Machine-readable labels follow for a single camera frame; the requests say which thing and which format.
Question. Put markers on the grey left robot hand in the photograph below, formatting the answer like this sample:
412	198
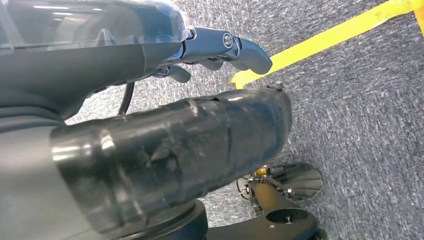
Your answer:
82	59

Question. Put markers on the black wrapped robot leg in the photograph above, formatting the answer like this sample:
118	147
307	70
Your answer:
172	152

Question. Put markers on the metal robot foot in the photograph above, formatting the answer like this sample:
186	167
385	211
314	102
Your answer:
298	180

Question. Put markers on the yellow floor tape square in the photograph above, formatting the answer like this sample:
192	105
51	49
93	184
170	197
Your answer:
331	34

